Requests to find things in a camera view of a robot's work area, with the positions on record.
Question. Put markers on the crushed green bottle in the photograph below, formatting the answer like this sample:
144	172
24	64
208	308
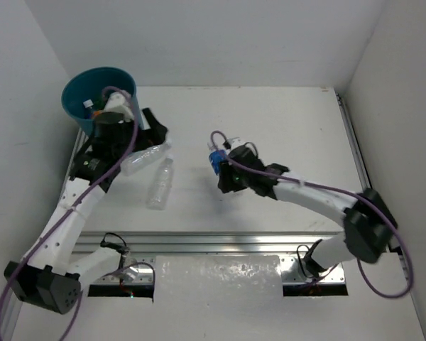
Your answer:
100	102

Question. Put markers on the clear bottle near bin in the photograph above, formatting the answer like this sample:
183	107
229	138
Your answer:
137	161

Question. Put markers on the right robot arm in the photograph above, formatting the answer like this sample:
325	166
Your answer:
362	215

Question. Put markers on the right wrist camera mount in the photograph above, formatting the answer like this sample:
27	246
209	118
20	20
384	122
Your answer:
233	143

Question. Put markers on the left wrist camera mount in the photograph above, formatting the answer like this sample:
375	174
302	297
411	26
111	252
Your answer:
119	102

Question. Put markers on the clear bottle white cap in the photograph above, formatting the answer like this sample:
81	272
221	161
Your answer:
160	188

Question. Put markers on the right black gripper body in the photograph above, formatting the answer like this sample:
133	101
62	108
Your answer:
232	179

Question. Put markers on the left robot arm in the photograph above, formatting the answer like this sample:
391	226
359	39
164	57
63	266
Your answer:
45	277

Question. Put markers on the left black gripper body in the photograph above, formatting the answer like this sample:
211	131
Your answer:
149	127

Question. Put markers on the blue label bottle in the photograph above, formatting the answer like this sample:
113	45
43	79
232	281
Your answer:
216	156

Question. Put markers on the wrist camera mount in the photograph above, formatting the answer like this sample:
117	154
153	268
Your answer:
119	102
233	143

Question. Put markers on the aluminium rail frame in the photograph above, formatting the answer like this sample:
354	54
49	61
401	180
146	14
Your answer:
219	261

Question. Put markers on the orange label bottle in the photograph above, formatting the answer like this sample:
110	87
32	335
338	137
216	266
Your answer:
89	109

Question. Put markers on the teal plastic bin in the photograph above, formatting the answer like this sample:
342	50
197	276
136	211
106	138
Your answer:
89	85

